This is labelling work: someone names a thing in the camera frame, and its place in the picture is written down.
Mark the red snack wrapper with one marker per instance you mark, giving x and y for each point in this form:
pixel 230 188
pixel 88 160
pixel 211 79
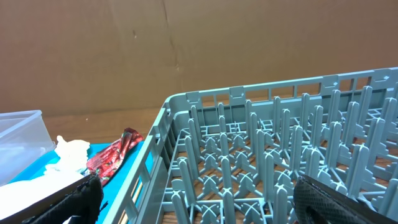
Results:
pixel 106 163

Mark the grey plastic dish rack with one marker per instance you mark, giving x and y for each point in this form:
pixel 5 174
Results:
pixel 234 154

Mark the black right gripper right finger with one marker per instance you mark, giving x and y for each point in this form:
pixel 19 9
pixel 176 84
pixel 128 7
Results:
pixel 315 202

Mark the white napkin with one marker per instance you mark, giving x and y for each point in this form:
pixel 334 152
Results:
pixel 19 195

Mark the clear plastic bin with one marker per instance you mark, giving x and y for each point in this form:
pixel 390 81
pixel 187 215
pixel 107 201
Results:
pixel 24 139

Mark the teal plastic tray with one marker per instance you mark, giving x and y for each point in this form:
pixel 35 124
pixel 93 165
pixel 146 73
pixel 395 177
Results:
pixel 110 190

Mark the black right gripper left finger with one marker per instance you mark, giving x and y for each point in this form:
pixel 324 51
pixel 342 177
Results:
pixel 82 205

